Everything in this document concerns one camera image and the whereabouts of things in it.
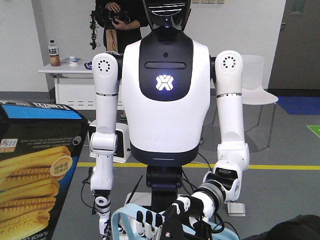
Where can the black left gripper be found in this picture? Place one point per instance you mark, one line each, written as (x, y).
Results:
(302, 227)

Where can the black Franzzi cookie box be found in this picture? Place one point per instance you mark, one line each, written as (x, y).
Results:
(40, 145)

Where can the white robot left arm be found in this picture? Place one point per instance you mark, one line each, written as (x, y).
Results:
(107, 74)

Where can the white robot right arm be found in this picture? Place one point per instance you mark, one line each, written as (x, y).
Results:
(223, 183)

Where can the light blue plastic basket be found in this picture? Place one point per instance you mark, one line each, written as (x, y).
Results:
(134, 222)

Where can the white plastic chair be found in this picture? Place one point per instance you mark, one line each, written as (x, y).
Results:
(257, 90)

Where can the white humanoid robot body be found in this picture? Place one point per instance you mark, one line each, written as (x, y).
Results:
(165, 91)

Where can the white folding table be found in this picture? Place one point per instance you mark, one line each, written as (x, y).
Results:
(74, 85)

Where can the brown drink bottle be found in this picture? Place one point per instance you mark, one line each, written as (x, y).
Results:
(54, 55)

